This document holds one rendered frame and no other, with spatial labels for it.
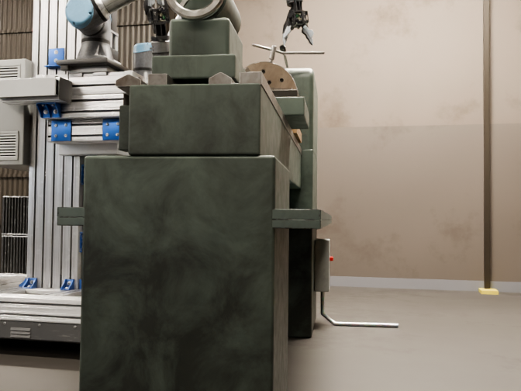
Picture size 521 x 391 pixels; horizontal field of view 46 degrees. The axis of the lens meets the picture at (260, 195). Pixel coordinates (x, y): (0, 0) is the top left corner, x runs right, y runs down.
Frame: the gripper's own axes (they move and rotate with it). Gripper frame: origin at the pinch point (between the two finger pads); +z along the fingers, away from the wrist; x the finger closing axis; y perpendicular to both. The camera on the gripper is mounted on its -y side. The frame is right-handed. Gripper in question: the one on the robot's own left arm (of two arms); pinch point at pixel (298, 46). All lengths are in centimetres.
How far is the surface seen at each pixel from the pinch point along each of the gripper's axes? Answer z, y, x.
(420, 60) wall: -38, -155, 184
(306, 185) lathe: 64, -5, -2
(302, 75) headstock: 13.2, -3.0, 2.0
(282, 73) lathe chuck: 14.7, 7.0, -12.6
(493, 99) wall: 3, -126, 225
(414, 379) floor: 139, 68, -6
